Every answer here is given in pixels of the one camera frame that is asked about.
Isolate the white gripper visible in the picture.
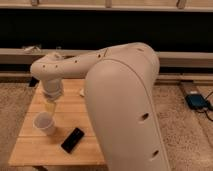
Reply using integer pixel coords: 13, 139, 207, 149
42, 79, 63, 115

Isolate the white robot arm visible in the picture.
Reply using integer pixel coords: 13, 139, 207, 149
30, 42, 171, 171

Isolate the black smartphone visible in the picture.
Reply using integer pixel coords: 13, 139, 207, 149
61, 128, 84, 153

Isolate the wooden table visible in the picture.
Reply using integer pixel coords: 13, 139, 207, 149
9, 79, 105, 166

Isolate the black power adapter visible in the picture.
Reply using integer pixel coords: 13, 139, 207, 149
185, 94, 210, 110

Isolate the grey wall rail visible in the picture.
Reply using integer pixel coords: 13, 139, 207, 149
0, 48, 213, 68

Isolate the black cable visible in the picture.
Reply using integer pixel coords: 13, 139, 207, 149
194, 90, 213, 122

